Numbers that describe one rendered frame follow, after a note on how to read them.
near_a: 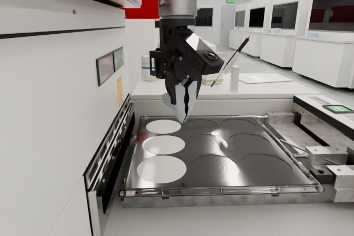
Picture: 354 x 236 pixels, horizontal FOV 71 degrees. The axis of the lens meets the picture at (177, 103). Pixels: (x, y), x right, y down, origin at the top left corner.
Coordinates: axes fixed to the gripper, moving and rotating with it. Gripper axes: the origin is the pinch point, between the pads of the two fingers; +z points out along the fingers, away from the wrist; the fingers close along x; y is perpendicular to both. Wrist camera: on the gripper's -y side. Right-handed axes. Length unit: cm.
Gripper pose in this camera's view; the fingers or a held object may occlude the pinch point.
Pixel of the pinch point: (185, 117)
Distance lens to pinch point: 52.7
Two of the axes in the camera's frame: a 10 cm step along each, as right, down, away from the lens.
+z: 0.1, 9.5, 3.0
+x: -7.4, 2.1, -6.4
